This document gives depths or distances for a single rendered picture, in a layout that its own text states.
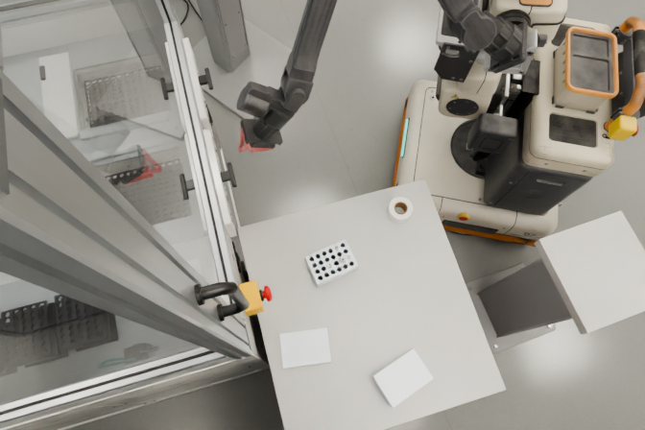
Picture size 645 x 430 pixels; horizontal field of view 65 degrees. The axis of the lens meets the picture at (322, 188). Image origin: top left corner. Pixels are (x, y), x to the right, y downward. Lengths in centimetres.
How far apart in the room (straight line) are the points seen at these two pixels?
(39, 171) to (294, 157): 213
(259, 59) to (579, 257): 173
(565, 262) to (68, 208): 145
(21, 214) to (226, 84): 233
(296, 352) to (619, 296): 92
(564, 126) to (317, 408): 110
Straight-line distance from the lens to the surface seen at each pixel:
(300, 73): 113
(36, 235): 28
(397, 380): 137
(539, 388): 236
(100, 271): 34
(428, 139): 217
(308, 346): 139
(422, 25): 287
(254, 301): 127
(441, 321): 146
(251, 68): 260
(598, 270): 166
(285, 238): 146
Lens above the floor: 216
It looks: 68 degrees down
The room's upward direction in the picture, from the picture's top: 4 degrees clockwise
